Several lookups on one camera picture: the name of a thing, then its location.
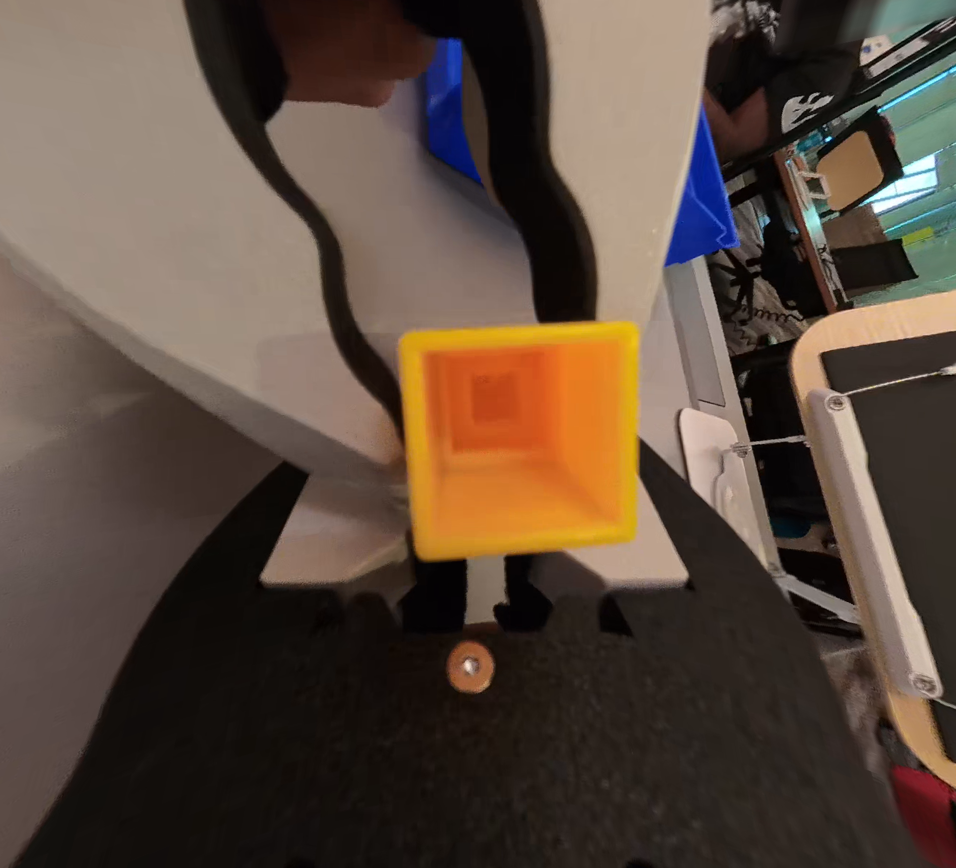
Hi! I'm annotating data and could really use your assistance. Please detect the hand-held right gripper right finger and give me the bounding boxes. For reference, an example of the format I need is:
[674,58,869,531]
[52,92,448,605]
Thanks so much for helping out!
[494,437,692,633]

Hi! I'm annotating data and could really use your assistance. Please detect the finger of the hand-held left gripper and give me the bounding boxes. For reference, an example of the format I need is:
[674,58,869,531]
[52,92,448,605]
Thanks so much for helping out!
[0,0,410,473]
[463,0,712,324]

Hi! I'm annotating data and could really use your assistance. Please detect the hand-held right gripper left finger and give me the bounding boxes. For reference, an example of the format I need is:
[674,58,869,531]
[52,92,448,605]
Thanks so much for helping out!
[260,471,468,633]

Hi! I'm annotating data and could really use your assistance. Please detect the blue plastic bin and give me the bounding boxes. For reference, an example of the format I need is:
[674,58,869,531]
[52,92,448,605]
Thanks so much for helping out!
[426,39,740,268]

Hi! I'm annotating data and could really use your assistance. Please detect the yellow block stick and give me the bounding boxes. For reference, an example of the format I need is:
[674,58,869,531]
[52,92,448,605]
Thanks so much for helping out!
[398,320,641,560]

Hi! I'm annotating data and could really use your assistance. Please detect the wooden black chair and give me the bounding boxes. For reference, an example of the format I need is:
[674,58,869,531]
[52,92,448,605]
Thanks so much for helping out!
[814,128,909,212]

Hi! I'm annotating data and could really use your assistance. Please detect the black wooden book stand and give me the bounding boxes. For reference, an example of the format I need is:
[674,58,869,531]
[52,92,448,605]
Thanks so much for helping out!
[678,300,956,784]

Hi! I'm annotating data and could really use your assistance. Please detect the red bag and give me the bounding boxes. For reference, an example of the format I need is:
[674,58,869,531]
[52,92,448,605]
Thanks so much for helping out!
[889,767,956,868]

